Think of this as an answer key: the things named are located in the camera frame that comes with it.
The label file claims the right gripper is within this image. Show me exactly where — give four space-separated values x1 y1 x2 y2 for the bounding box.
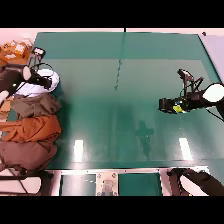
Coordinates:
158 96 184 115

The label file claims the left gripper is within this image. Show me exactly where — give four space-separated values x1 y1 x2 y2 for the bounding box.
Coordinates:
33 75 54 91

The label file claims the white garment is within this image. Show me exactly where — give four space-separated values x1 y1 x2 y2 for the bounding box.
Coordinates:
19 67 61 99

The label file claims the olive grey garment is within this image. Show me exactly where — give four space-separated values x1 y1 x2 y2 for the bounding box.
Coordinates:
12 92 63 120

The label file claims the orange patterned garment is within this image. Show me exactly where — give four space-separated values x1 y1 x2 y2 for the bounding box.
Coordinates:
0 39 35 67

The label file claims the brown grey garment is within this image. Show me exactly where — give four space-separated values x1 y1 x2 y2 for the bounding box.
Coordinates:
0 139 59 173

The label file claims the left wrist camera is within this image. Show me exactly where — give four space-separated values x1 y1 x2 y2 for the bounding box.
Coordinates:
30 47 47 68

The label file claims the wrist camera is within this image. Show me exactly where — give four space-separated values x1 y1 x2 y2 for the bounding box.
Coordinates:
176 68 205 95
30 47 47 68

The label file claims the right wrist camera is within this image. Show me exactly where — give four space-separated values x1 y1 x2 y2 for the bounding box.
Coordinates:
176 68 205 95

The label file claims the black cable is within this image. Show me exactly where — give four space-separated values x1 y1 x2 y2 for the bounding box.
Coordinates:
205 107 224 123

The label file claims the silver frame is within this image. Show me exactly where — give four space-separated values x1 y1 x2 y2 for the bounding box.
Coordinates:
41 167 175 197

